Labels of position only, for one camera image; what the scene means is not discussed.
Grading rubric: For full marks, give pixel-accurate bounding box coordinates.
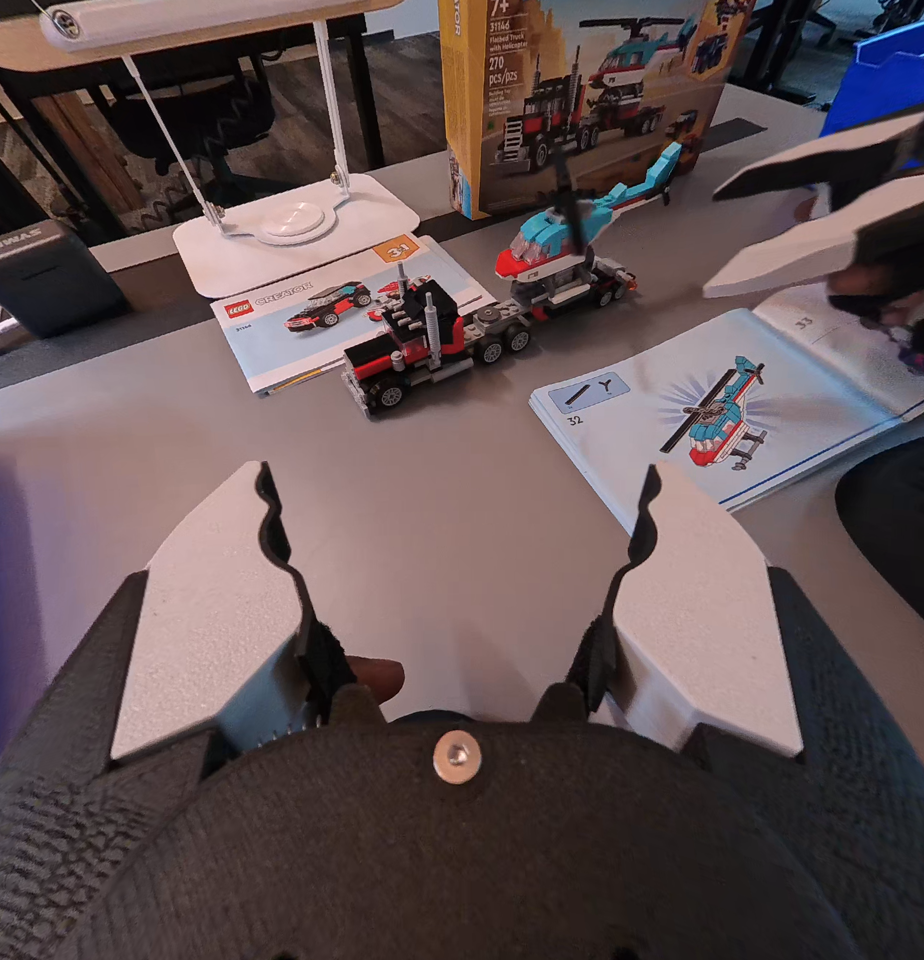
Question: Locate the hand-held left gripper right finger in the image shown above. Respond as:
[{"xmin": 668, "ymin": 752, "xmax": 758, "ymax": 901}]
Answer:
[{"xmin": 535, "ymin": 459, "xmax": 805, "ymax": 760}]

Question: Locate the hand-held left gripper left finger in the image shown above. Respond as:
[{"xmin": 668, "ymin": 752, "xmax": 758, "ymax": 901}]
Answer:
[{"xmin": 109, "ymin": 459, "xmax": 384, "ymax": 765}]

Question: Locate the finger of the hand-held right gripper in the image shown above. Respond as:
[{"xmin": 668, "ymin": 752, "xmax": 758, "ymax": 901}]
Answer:
[
  {"xmin": 713, "ymin": 111, "xmax": 924, "ymax": 202},
  {"xmin": 703, "ymin": 168, "xmax": 924, "ymax": 301}
]

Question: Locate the light blue instruction booklet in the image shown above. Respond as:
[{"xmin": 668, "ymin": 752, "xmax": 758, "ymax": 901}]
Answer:
[{"xmin": 528, "ymin": 281, "xmax": 924, "ymax": 535}]

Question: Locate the teal white lego helicopter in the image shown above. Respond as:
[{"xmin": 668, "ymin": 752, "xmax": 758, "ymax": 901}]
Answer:
[{"xmin": 495, "ymin": 123, "xmax": 684, "ymax": 282}]

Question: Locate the black red lego truck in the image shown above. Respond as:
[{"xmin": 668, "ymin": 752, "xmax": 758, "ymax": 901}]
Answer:
[{"xmin": 340, "ymin": 273, "xmax": 534, "ymax": 421}]

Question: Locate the lego set cardboard box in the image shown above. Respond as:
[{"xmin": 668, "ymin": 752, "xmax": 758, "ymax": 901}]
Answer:
[{"xmin": 438, "ymin": 0, "xmax": 759, "ymax": 221}]

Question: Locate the person's right hand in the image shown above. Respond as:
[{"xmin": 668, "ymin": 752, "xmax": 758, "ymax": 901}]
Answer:
[{"xmin": 828, "ymin": 261, "xmax": 924, "ymax": 322}]

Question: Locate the person's left hand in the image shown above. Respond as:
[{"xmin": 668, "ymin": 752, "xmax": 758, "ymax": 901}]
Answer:
[{"xmin": 347, "ymin": 656, "xmax": 406, "ymax": 706}]

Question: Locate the blue plastic bin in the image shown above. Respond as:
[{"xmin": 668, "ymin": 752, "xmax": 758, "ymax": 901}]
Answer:
[{"xmin": 820, "ymin": 16, "xmax": 924, "ymax": 140}]

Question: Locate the black office chair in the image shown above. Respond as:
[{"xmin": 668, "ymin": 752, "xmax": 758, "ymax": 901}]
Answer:
[
  {"xmin": 102, "ymin": 67, "xmax": 277, "ymax": 177},
  {"xmin": 758, "ymin": 0, "xmax": 883, "ymax": 95}
]

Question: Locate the black quilted cushion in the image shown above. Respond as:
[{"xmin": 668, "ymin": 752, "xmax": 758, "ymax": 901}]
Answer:
[{"xmin": 835, "ymin": 435, "xmax": 924, "ymax": 639}]

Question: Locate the car cover instruction booklet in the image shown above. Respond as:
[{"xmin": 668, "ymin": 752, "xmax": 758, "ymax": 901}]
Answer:
[{"xmin": 209, "ymin": 234, "xmax": 487, "ymax": 397}]

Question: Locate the white desk lamp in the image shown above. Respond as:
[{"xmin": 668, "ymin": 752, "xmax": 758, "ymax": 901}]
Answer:
[{"xmin": 40, "ymin": 0, "xmax": 421, "ymax": 300}]

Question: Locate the dark grey power bank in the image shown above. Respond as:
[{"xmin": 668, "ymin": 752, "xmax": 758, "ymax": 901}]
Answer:
[{"xmin": 0, "ymin": 219, "xmax": 130, "ymax": 340}]

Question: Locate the wooden background table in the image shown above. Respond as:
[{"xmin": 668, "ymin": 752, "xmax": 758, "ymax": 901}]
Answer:
[{"xmin": 0, "ymin": 0, "xmax": 406, "ymax": 226}]

